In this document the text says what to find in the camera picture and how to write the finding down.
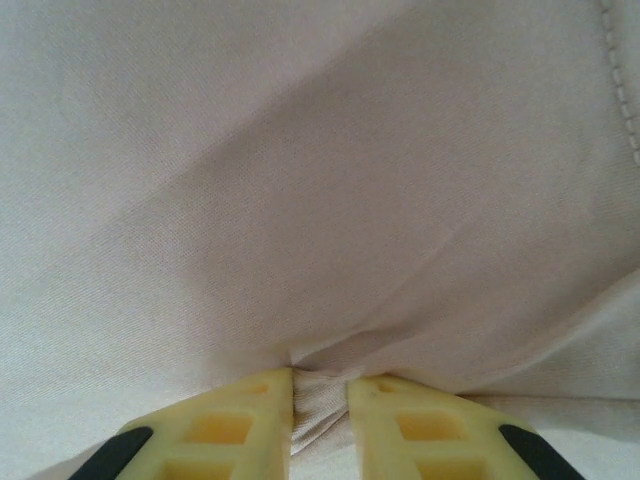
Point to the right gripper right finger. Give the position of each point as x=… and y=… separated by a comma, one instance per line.
x=380, y=440

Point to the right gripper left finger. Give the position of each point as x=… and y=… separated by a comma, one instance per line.
x=265, y=440

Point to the orange cartoon print t-shirt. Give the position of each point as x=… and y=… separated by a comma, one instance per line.
x=320, y=175

